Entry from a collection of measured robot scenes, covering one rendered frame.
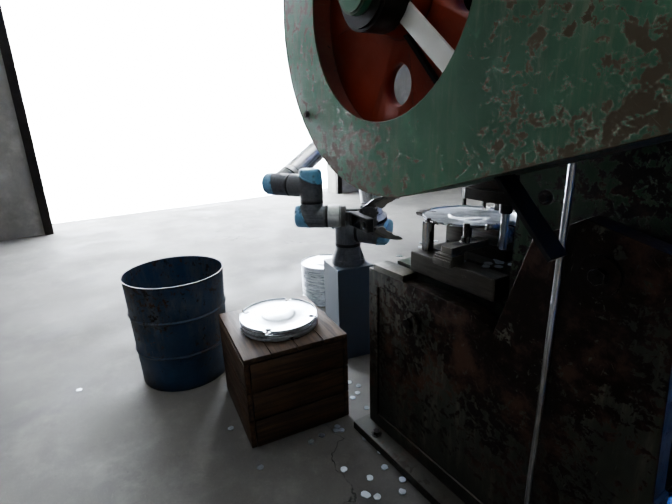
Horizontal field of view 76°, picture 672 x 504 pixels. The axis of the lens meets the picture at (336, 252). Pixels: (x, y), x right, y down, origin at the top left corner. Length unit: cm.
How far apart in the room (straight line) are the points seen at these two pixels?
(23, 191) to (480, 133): 499
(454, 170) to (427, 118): 11
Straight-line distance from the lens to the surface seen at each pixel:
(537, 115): 71
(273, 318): 161
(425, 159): 86
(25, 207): 542
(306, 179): 137
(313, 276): 258
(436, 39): 88
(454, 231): 140
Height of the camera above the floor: 109
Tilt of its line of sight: 17 degrees down
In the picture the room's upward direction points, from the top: 2 degrees counter-clockwise
